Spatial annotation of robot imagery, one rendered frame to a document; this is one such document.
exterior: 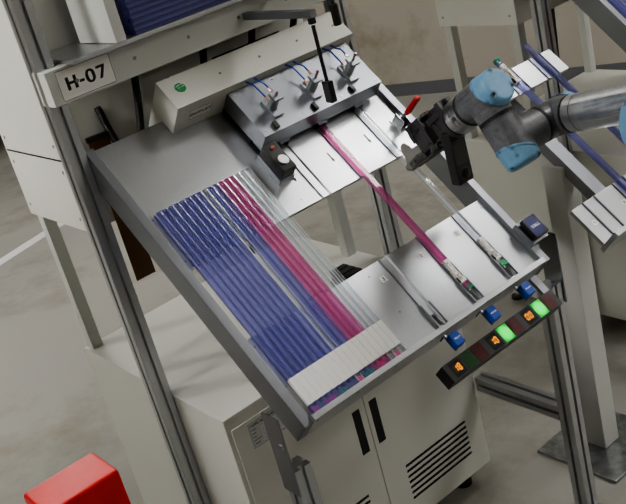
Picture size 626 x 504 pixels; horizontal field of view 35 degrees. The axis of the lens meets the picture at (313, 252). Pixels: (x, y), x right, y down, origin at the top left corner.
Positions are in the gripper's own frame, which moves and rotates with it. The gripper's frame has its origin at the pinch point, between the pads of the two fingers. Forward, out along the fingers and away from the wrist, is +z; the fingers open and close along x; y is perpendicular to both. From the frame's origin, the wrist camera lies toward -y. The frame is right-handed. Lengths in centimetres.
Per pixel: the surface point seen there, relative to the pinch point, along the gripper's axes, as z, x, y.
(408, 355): -10.2, 34.2, -32.1
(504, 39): 234, -293, 67
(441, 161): 0.8, -8.0, -1.6
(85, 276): 283, -22, 65
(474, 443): 48, -5, -65
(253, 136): 4.4, 27.9, 22.9
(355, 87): 0.9, 0.9, 22.1
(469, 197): -0.5, -8.0, -11.9
